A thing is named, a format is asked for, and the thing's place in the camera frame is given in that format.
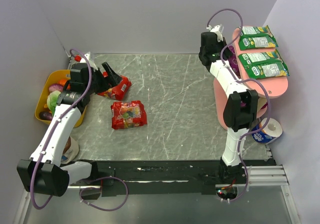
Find beige cloth bag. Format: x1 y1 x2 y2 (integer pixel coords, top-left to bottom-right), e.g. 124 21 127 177
60 136 79 164

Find purple toy eggplant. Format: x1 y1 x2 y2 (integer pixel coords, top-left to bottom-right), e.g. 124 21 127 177
39 111 53 121

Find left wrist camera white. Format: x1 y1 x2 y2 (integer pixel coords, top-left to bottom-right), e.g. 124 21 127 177
74 51 98 70

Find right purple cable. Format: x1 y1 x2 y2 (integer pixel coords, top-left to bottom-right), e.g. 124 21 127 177
206 8 272 205

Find pink three-tier shelf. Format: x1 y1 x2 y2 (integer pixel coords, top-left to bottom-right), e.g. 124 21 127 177
213 40 288 130

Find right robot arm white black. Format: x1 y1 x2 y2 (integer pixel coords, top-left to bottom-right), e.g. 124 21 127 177
198 31 259 167

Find purple candy bag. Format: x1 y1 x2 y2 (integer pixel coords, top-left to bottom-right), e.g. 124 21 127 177
240 97 268 112
228 45 241 78

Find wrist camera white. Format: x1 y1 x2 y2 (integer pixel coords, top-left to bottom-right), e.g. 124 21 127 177
206 24 224 42
74 51 98 70

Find green candy bag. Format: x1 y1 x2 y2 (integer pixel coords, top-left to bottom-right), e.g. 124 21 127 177
238 25 278 51
238 49 290 80

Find purple toy onion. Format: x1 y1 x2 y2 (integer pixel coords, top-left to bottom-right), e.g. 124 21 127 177
48 83 64 93

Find green toy cabbage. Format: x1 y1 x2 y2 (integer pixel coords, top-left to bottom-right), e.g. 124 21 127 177
46 90 61 115

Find red candy bag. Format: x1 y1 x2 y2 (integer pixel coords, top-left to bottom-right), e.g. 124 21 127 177
98 75 132 101
110 100 148 130

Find toilet paper roll blue wrapper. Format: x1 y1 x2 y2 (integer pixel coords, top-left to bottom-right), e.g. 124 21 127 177
251 118 283 144

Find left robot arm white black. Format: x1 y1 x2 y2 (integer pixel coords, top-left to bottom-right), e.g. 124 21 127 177
17 62 122 197

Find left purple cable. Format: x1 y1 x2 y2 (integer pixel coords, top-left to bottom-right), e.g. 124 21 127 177
29 48 130 212

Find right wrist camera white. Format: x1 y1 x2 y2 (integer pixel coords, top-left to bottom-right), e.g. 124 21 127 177
206 24 224 42

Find purple cable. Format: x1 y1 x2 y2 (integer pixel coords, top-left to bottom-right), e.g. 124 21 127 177
206 8 272 205
29 48 130 212

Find aluminium frame rail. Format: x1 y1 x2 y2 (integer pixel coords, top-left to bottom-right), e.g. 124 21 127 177
23 165 290 190

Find yellow basket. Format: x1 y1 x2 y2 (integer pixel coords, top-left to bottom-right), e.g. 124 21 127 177
34 69 87 128

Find orange toy fruit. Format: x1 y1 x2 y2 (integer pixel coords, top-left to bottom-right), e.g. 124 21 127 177
58 78 70 90

